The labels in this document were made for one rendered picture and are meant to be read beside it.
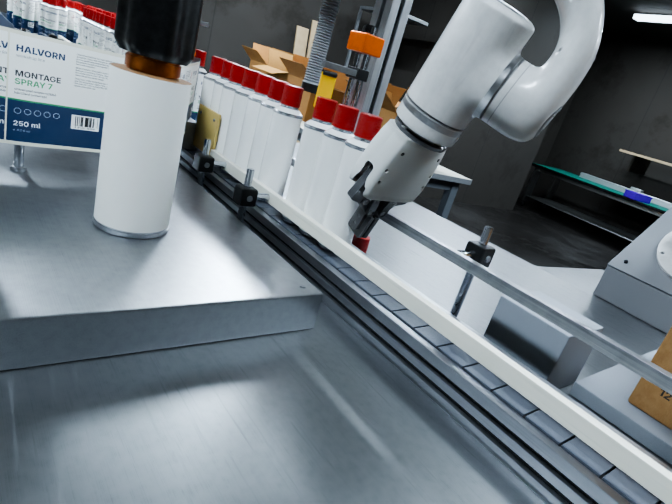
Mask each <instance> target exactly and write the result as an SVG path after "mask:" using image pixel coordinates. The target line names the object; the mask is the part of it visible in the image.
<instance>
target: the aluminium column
mask: <svg viewBox="0 0 672 504"><path fill-rule="evenodd" d="M412 3H413V0H376V3H375V6H374V10H373V13H372V17H371V21H370V24H369V25H373V26H375V28H377V32H376V36H377V37H379V38H382V39H384V40H385V42H384V46H383V49H382V53H381V56H380V58H376V57H372V56H370V57H369V60H368V64H367V67H366V71H369V75H368V79H367V82H362V85H361V89H360V92H359V96H358V99H357V103H356V106H355V108H357V109H359V114H358V117H357V121H356V124H355V128H354V132H355V130H356V126H357V123H358V119H359V116H360V113H361V112H366V113H370V114H373V115H376V116H379V113H380V110H381V106H382V103H383V100H384V96H385V93H386V90H387V87H388V83H389V80H390V77H391V73H392V70H393V67H394V63H395V60H396V57H397V53H398V50H399V47H400V43H401V40H402V37H403V33H404V30H405V27H406V23H407V20H408V17H409V13H410V10H411V7H412ZM356 81H357V80H356V79H355V80H354V83H353V87H352V90H351V94H350V98H349V101H348V106H350V103H351V99H352V95H353V92H354V88H355V85H356ZM354 132H352V134H353V135H354ZM354 136H355V135H354Z"/></svg>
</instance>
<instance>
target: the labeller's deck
mask: <svg viewBox="0 0 672 504"><path fill-rule="evenodd" d="M99 160H100V153H98V152H87V151H77V150H66V149H56V148H45V147H35V146H25V147H24V166H26V167H27V171H26V172H14V171H12V170H10V165H12V164H13V161H14V144H8V143H1V142H0V371H2V370H10V369H17V368H24V367H32V366H39V365H46V364H54V363H61V362H68V361H76V360H83V359H90V358H97V357H105V356H112V355H119V354H127V353H134V352H141V351H149V350H156V349H163V348H171V347H178V346H185V345H192V344H200V343H207V342H214V341H222V340H229V339H236V338H244V337H251V336H258V335H266V334H273V333H280V332H288V331H295V330H302V329H309V328H313V327H314V324H315V321H316V318H317V314H318V311H319V308H320V304H321V301H322V298H323V293H322V292H321V291H319V290H318V289H317V288H316V287H315V286H314V285H313V284H311V283H310V282H309V281H308V280H307V279H306V278H305V277H304V276H302V275H301V274H300V273H299V272H298V271H297V270H296V269H294V268H293V267H292V266H291V265H290V264H289V263H288V262H287V261H285V260H284V259H283V258H282V257H281V256H280V255H279V254H277V253H276V252H275V251H274V250H273V249H272V248H271V247H270V246H268V245H267V244H266V243H265V242H264V241H263V240H262V239H260V238H259V237H258V236H257V235H256V234H255V233H254V232H253V231H251V230H250V229H249V228H248V227H247V226H246V225H245V224H243V223H242V222H241V221H240V220H239V219H238V218H237V217H236V216H234V215H233V214H232V213H231V212H230V211H229V210H228V209H226V208H225V207H224V206H223V205H222V204H221V203H220V202H219V201H217V200H216V199H215V198H214V197H213V196H212V195H211V194H210V193H208V192H207V191H206V190H205V189H204V188H203V187H202V186H200V185H199V184H198V183H197V182H196V181H195V180H194V179H193V178H191V177H190V176H189V175H188V174H187V173H186V172H185V171H183V170H182V169H181V168H180V167H179V166H178V172H177V178H176V184H175V190H174V196H173V202H172V208H171V214H170V220H169V230H168V232H167V233H166V234H164V235H162V236H160V237H156V238H150V239H134V238H126V237H121V236H116V235H113V234H110V233H107V232H105V231H103V230H101V229H100V228H98V227H97V226H96V225H95V224H94V223H93V221H92V217H93V214H94V207H95V197H96V188H97V179H98V169H99Z"/></svg>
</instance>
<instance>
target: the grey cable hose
mask: <svg viewBox="0 0 672 504"><path fill-rule="evenodd" d="M340 1H341V0H323V1H322V2H323V3H322V6H321V8H322V9H320V10H321V12H320V15H319V16H320V17H318V18H319V20H318V23H317V24H318V25H317V28H316V31H315V32H316V33H315V36H314V39H313V40H314V41H313V44H312V45H313V46H312V47H311V48H312V49H310V50H311V52H310V53H311V54H310V57H309V60H308V61H309V62H307V63H308V65H307V66H308V67H306V68H307V70H306V72H305V73H306V75H305V77H304V80H303V81H302V84H301V88H303V89H304V91H306V92H310V93H313V94H316V93H317V89H318V85H319V81H320V77H321V71H322V70H323V68H324V67H322V66H321V63H322V60H326V59H325V58H326V55H327V52H328V51H327V50H329V49H328V47H329V45H330V43H329V42H331V41H330V39H331V38H330V37H332V35H331V34H333V33H332V32H333V30H332V29H334V27H333V26H335V25H334V24H335V21H336V19H335V18H337V17H336V15H337V13H338V11H337V10H339V9H338V7H340V6H339V4H340V3H339V2H340Z"/></svg>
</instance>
